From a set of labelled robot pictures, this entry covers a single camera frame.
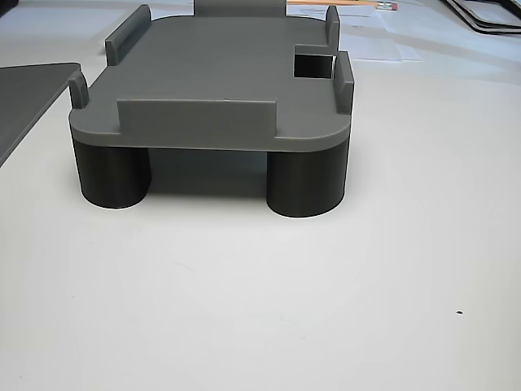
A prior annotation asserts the grey holder with black legs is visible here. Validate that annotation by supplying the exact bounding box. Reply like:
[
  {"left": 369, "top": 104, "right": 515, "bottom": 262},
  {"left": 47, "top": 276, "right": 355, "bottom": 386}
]
[{"left": 68, "top": 0, "right": 355, "bottom": 219}]

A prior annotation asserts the flat grey rounded mat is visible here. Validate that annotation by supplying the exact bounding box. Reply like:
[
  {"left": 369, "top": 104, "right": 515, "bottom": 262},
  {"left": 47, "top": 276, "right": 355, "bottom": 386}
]
[{"left": 0, "top": 61, "right": 82, "bottom": 168}]

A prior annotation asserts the black rimmed flat tray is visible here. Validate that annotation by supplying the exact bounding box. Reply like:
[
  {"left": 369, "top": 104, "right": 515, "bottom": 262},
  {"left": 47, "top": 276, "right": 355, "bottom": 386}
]
[{"left": 440, "top": 0, "right": 521, "bottom": 37}]

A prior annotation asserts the yellow pencil with pink eraser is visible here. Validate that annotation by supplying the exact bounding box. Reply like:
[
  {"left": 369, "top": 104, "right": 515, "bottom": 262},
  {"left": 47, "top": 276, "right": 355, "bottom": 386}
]
[{"left": 287, "top": 0, "right": 399, "bottom": 11}]

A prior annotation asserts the white paper sheet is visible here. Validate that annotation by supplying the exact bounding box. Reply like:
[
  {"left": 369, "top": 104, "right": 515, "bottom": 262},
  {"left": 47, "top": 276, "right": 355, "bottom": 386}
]
[
  {"left": 287, "top": 2, "right": 386, "bottom": 32},
  {"left": 339, "top": 7, "right": 425, "bottom": 63}
]

